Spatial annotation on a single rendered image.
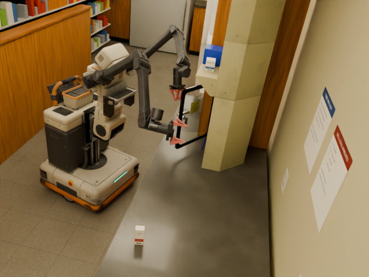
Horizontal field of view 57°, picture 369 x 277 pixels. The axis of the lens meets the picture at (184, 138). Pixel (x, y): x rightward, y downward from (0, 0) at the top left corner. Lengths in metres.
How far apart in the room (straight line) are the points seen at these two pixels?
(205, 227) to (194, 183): 0.32
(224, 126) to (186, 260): 0.75
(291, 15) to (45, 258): 2.31
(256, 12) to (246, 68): 0.27
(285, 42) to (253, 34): 0.41
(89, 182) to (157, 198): 1.22
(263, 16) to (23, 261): 2.26
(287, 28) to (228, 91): 0.53
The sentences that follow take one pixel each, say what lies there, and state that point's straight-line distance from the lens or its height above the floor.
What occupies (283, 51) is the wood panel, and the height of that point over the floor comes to 1.61.
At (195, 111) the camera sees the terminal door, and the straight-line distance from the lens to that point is 2.06.
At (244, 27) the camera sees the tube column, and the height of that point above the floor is 1.79.
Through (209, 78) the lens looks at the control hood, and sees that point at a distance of 1.78.
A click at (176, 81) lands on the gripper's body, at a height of 1.33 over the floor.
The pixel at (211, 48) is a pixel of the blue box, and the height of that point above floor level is 1.60.
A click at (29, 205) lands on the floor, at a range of 3.22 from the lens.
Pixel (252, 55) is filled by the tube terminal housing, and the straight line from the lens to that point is 1.77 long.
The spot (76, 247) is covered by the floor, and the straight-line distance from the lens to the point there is 2.83.
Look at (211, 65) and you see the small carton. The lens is 1.86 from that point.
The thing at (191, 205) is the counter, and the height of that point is 0.94.
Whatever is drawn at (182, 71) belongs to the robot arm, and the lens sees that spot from 2.10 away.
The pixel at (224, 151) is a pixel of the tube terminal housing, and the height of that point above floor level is 1.08.
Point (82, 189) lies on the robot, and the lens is 2.93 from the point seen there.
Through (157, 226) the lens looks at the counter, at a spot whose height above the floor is 0.94.
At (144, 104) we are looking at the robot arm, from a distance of 1.94.
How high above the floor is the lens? 2.14
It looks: 31 degrees down
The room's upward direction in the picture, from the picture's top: 8 degrees clockwise
